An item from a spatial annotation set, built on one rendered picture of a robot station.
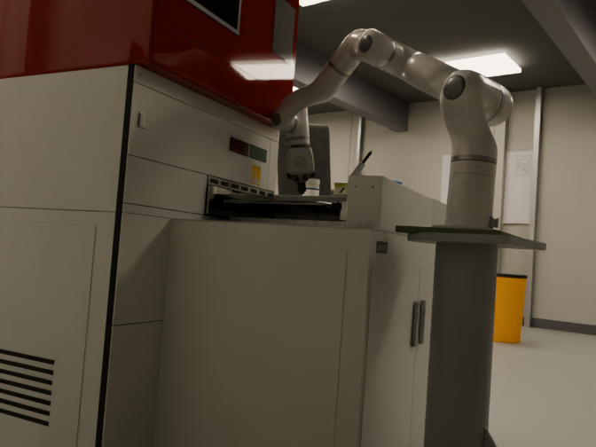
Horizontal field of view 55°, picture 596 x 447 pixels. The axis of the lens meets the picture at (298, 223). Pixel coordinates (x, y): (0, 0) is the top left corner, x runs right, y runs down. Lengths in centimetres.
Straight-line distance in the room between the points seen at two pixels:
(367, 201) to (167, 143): 62
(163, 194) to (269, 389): 63
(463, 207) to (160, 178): 84
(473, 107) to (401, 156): 748
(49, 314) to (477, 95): 130
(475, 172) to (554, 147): 669
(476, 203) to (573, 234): 651
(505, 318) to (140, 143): 495
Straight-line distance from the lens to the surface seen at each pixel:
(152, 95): 170
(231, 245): 161
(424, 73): 174
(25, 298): 186
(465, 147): 158
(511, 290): 611
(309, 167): 211
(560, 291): 805
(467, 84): 156
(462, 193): 155
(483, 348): 155
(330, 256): 147
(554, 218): 810
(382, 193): 151
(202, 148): 187
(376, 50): 183
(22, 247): 187
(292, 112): 204
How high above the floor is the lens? 75
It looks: 3 degrees up
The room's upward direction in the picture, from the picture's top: 4 degrees clockwise
